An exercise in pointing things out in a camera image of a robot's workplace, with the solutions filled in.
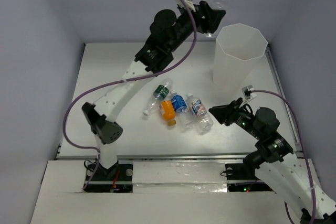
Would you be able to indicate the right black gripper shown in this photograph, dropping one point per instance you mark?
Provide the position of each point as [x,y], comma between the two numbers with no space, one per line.
[227,112]

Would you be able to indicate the metal rail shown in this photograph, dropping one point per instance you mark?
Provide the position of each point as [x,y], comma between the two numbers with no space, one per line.
[159,157]

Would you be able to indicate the white translucent bin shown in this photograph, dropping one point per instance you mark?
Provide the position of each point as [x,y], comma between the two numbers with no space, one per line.
[237,51]

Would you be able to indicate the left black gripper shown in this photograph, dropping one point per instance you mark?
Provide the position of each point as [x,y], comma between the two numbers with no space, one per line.
[203,17]

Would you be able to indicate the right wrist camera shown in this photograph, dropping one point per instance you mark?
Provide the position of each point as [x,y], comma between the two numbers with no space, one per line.
[248,92]

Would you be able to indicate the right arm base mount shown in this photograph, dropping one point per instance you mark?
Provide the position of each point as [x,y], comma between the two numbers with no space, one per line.
[241,179]

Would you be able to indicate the blue label plastic bottle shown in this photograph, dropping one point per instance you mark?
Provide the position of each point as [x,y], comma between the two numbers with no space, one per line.
[181,111]

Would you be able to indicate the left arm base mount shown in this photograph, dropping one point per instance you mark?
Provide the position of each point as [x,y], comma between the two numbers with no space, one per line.
[119,180]

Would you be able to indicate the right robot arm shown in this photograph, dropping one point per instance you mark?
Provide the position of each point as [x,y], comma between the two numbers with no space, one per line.
[276,164]

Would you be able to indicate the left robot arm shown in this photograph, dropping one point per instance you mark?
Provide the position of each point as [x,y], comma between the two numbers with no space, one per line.
[167,32]

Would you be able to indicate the orange plastic bottle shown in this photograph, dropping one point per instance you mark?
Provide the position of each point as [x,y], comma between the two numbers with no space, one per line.
[168,112]

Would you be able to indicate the green label plastic bottle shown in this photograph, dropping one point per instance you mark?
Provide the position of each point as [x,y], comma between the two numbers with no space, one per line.
[158,96]

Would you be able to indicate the white blue label bottle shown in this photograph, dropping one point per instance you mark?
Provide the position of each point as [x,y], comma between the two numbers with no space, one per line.
[199,113]

